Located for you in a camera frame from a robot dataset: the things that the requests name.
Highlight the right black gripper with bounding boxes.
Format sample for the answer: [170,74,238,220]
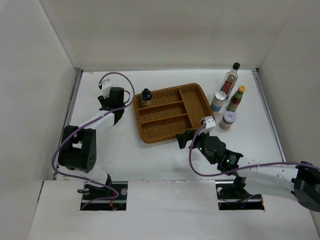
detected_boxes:
[175,126,216,165]

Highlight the black-cap spice bottle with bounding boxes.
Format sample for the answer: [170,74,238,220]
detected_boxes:
[140,88,153,107]

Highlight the tall clear black-cap bottle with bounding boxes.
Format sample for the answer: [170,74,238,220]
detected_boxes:
[220,62,241,98]

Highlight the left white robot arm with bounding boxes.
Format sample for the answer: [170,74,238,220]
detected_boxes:
[57,87,125,200]

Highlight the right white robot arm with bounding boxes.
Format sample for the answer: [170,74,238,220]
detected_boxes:
[175,129,320,212]

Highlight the brown wicker divided basket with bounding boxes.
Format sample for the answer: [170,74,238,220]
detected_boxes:
[133,83,214,144]

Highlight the white-lid brown spice jar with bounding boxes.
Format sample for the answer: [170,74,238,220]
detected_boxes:
[219,111,236,130]

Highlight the silver-lid blue-label jar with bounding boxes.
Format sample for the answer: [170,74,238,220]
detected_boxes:
[210,90,227,115]

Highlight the yellow-cap red sauce bottle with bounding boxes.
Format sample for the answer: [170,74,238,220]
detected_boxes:
[226,85,246,112]

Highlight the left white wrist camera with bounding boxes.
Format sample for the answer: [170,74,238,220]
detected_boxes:
[98,79,113,99]

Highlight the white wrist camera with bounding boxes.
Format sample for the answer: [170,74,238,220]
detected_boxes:
[98,79,113,99]
[200,115,216,134]

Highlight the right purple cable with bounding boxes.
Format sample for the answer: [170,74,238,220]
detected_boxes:
[188,122,320,179]

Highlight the purple cable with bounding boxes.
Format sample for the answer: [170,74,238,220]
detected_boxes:
[51,71,136,210]
[188,122,320,179]

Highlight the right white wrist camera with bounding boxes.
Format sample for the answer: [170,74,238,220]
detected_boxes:
[200,115,216,134]

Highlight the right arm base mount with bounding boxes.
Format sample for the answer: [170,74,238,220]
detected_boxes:
[215,180,265,211]

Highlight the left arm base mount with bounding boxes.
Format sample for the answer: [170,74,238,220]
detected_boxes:
[77,181,128,211]

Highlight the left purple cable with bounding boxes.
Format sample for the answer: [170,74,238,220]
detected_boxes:
[51,71,136,210]

